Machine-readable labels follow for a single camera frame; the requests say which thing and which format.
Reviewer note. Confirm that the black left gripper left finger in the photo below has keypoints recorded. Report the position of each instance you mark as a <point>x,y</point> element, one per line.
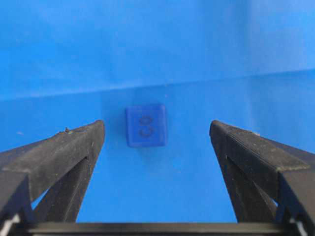
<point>47,180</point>

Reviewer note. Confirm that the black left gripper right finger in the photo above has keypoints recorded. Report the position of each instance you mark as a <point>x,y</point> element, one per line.
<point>267,181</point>

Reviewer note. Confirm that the blue cube block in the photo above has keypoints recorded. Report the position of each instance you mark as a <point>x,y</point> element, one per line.
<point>146,126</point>

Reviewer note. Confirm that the blue table cloth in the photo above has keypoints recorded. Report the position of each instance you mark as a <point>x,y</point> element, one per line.
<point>67,63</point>

